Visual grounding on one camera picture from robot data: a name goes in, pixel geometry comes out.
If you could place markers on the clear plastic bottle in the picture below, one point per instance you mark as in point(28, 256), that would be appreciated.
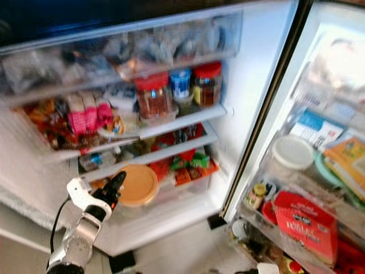
point(98, 160)

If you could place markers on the black fridge foot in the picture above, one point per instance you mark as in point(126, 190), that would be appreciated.
point(217, 222)
point(123, 262)

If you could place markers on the white fridge door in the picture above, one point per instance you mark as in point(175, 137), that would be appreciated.
point(319, 51)

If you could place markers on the dark red lid jar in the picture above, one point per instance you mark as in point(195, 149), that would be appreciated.
point(207, 85)

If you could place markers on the pink snack packet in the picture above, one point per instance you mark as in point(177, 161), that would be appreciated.
point(90, 114)
point(76, 117)
point(104, 111)

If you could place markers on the large red lid jar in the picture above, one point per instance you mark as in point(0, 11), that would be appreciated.
point(153, 98)

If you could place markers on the blue and white carton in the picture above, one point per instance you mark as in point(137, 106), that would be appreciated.
point(315, 128)

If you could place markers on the orange cardboard box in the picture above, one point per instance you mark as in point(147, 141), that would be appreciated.
point(347, 165)

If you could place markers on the small yellow label jar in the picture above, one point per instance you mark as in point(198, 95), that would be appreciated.
point(256, 196)

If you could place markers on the red cardboard box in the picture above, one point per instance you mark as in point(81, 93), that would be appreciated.
point(305, 225)

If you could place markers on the white lid round tub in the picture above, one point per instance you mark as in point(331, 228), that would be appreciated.
point(292, 151)

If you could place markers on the round cream plastic container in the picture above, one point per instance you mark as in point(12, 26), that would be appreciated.
point(140, 185)

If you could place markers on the blue lid jar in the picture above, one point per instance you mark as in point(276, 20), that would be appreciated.
point(180, 83)

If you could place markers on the white fridge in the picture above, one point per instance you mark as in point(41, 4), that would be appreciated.
point(256, 85)

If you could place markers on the red and green snack pack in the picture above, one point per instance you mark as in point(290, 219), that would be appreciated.
point(194, 165)

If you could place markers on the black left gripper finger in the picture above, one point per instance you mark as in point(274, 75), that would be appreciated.
point(118, 181)

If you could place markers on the clear fridge drawer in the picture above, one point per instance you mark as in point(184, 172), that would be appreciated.
point(125, 51)

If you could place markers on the teal round plate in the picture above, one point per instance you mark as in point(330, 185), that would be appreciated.
point(324, 170)

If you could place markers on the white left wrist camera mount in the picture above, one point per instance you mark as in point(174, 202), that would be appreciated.
point(81, 191)

